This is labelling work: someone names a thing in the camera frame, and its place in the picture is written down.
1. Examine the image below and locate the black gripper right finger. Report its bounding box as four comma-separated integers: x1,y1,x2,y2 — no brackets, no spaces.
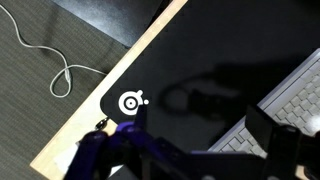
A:
245,106,274,143

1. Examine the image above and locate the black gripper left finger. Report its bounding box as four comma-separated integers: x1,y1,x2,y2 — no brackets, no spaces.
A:
133,105,147,132

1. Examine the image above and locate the black clear pen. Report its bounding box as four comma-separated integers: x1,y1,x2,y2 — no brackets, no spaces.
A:
95,117,109,131

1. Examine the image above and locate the black desk mat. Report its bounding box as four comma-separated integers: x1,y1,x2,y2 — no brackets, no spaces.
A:
100,0,320,151

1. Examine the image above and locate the white keyboard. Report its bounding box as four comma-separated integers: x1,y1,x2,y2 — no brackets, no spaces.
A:
210,49,320,157

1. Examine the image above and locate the white floor cable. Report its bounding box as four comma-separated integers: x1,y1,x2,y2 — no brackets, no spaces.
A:
0,3,108,99

